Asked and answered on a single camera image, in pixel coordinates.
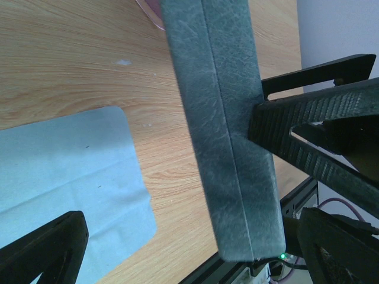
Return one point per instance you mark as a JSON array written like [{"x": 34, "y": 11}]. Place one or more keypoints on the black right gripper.
[{"x": 343, "y": 130}]

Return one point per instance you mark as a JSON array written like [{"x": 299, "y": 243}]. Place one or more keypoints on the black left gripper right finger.
[{"x": 338, "y": 249}]

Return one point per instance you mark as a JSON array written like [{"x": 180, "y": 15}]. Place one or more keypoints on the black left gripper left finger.
[{"x": 52, "y": 253}]

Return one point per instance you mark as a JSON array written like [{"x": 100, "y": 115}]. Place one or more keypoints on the light blue cleaning cloth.
[{"x": 81, "y": 162}]

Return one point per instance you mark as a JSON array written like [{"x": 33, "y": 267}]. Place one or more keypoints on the grey-green glasses case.
[{"x": 214, "y": 56}]

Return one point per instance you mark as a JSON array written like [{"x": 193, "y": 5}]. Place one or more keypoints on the pink sunglasses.
[{"x": 152, "y": 9}]

